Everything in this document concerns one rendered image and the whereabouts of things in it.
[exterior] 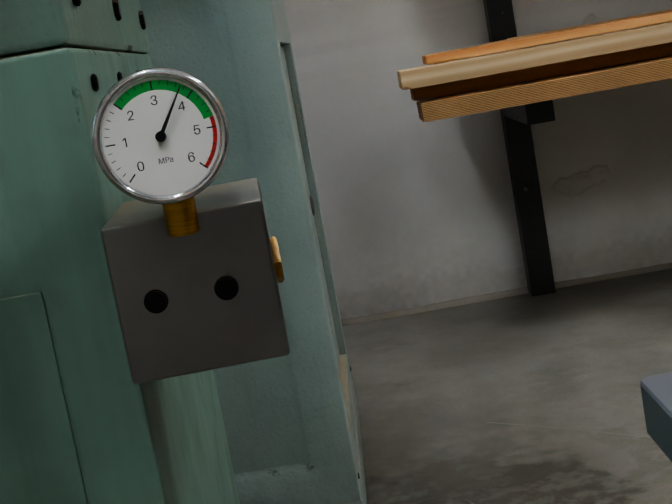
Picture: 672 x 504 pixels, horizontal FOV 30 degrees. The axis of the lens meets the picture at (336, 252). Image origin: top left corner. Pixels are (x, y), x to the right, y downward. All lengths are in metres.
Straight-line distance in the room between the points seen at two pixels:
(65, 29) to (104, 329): 0.15
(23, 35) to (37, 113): 0.04
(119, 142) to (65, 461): 0.18
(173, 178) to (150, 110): 0.03
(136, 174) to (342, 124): 2.52
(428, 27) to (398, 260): 0.58
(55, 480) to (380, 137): 2.47
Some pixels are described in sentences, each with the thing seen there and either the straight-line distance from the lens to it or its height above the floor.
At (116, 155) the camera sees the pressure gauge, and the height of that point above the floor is 0.66.
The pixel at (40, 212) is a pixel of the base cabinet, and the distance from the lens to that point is 0.66.
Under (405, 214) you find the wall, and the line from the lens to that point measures 3.12.
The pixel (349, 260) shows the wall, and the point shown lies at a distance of 3.14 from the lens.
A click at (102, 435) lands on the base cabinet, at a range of 0.68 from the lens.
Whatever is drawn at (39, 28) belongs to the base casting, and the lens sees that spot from 0.65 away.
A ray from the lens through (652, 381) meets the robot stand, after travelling 0.47.
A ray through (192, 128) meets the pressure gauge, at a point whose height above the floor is 0.66.
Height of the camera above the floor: 0.69
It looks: 9 degrees down
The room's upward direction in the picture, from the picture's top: 10 degrees counter-clockwise
